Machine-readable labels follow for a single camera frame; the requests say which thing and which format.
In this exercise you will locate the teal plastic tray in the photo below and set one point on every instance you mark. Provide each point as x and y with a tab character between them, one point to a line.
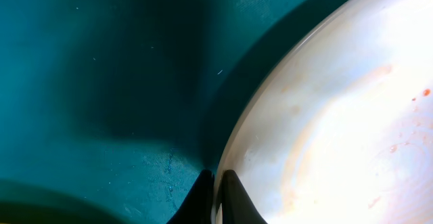
118	105

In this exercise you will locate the yellow plate with stain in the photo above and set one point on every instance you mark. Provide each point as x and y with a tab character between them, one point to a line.
17	213

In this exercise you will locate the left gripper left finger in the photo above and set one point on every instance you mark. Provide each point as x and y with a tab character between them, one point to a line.
197	205

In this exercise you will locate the white plate with long stain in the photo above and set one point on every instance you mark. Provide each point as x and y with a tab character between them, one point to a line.
340	131

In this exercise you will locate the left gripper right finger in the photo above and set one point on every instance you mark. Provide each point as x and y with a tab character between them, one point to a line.
237	206

